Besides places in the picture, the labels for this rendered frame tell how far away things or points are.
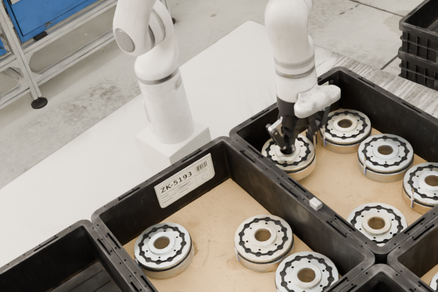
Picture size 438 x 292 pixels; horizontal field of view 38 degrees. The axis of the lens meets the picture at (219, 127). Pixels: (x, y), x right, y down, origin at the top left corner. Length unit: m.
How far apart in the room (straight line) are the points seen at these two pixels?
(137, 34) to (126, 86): 1.82
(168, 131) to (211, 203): 0.24
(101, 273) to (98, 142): 0.54
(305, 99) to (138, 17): 0.34
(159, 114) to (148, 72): 0.11
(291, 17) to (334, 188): 0.37
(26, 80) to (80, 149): 1.41
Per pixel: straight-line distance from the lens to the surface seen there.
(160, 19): 1.25
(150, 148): 1.44
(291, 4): 0.99
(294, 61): 1.06
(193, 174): 1.18
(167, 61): 1.30
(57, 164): 1.62
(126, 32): 1.23
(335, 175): 1.23
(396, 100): 1.24
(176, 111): 1.36
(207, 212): 1.20
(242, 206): 1.20
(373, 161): 1.21
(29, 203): 1.55
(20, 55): 2.96
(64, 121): 2.95
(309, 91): 1.09
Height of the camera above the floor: 1.71
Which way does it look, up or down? 40 degrees down
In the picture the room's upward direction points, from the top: 12 degrees counter-clockwise
